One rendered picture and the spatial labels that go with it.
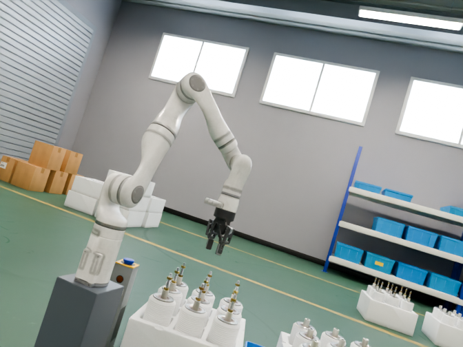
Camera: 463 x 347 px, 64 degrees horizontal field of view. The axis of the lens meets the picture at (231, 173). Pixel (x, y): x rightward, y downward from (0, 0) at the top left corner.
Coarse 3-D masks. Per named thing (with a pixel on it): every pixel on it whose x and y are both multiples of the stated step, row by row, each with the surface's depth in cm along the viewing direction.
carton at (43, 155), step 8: (40, 144) 466; (48, 144) 470; (32, 152) 467; (40, 152) 464; (48, 152) 461; (56, 152) 468; (64, 152) 481; (32, 160) 466; (40, 160) 463; (48, 160) 460; (56, 160) 472; (48, 168) 462; (56, 168) 476
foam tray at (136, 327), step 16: (144, 304) 138; (128, 320) 122; (144, 320) 123; (176, 320) 132; (208, 320) 143; (240, 320) 153; (128, 336) 121; (144, 336) 121; (160, 336) 120; (176, 336) 120; (240, 336) 136
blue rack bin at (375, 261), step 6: (366, 252) 544; (366, 258) 531; (372, 258) 527; (378, 258) 525; (384, 258) 523; (366, 264) 529; (372, 264) 527; (378, 264) 524; (384, 264) 522; (390, 264) 520; (378, 270) 524; (384, 270) 522; (390, 270) 520
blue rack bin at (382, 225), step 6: (378, 222) 535; (384, 222) 533; (390, 222) 531; (396, 222) 528; (372, 228) 573; (378, 228) 534; (384, 228) 532; (390, 228) 530; (396, 228) 528; (402, 228) 526; (390, 234) 529; (396, 234) 527
